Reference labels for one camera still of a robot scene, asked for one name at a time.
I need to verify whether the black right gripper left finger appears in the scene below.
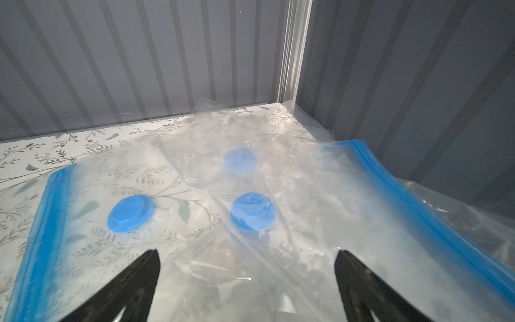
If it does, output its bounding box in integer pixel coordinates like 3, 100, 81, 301
62, 250, 161, 321

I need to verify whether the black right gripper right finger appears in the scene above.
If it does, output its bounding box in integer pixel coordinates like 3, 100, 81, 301
334, 250, 431, 321

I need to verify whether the vacuum bag with black striped garment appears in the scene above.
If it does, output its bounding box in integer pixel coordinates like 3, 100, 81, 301
5, 140, 220, 321

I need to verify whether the vacuum bag with green striped garment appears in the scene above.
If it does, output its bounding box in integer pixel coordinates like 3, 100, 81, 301
144, 221, 345, 321

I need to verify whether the vacuum bag with navy striped garment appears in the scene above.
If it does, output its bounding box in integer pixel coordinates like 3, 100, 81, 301
159, 100, 514, 321

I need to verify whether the aluminium right corner post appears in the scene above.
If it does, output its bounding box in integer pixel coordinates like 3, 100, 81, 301
276, 0, 313, 103

